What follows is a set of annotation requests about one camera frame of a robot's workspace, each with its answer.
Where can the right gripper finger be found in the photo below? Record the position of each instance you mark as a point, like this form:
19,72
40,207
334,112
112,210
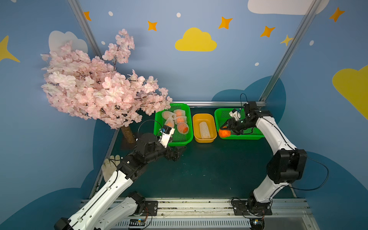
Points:
227,126
236,132

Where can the netted orange with opening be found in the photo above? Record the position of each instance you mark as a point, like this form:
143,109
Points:
183,128

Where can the netted orange back right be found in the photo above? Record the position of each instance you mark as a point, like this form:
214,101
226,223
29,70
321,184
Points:
179,112

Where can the right small circuit board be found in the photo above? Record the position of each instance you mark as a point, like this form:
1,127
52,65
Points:
257,224

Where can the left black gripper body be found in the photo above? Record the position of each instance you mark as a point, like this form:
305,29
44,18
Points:
175,152

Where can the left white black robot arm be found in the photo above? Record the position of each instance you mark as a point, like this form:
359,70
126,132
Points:
97,214

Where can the peeled bare orange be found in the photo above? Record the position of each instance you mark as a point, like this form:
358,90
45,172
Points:
224,133

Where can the green plastic basket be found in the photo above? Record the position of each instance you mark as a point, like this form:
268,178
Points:
221,115
178,139

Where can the netted orange back left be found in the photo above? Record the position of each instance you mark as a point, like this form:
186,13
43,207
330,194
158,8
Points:
168,115

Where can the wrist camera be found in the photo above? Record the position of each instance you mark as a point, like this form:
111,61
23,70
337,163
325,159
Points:
235,114
166,135

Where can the white foam net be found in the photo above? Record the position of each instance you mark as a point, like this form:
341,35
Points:
204,130

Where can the aluminium mounting rail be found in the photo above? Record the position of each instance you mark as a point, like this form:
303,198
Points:
217,213

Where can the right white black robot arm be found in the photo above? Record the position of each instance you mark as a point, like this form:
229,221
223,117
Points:
287,164

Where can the small circuit board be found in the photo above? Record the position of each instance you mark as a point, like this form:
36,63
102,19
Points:
257,224
137,224

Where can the netted orange middle right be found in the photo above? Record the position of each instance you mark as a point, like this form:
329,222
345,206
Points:
180,119

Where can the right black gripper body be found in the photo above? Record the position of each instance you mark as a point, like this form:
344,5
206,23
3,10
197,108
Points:
234,126

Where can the right green plastic basket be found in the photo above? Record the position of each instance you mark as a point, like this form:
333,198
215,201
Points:
221,115

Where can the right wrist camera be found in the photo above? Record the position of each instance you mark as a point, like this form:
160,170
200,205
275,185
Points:
235,114

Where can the left green plastic basket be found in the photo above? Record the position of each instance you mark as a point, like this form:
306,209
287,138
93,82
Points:
178,139

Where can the white work glove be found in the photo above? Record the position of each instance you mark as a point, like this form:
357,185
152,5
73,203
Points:
109,166

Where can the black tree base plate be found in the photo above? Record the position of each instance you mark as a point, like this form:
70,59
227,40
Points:
125,145

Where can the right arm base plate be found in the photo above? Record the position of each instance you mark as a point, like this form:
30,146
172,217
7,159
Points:
241,208

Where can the left small circuit board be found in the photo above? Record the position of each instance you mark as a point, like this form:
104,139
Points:
137,224

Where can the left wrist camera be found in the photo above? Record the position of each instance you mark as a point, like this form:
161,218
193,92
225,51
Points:
166,135

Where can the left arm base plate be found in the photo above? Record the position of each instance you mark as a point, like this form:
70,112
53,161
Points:
148,207

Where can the yellow plastic tub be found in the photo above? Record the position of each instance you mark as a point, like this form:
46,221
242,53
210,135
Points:
211,132

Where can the netted orange middle left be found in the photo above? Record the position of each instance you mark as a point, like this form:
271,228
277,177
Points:
170,122

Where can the pink artificial blossom tree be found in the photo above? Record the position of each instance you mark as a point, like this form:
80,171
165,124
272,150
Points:
92,88

